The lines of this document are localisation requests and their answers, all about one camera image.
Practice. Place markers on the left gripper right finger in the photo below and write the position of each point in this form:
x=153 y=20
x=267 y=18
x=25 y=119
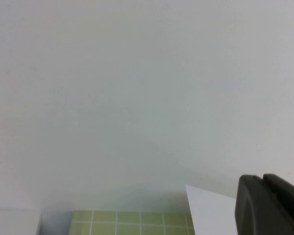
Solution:
x=291 y=203

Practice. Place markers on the white grey box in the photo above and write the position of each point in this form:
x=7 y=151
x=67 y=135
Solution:
x=14 y=221

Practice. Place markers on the green checkered tablecloth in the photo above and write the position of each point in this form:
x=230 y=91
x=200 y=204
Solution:
x=127 y=222

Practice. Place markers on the AgileX robot brochure book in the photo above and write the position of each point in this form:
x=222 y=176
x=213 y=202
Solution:
x=210 y=210

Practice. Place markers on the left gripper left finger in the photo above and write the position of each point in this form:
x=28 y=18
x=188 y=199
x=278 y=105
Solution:
x=254 y=208

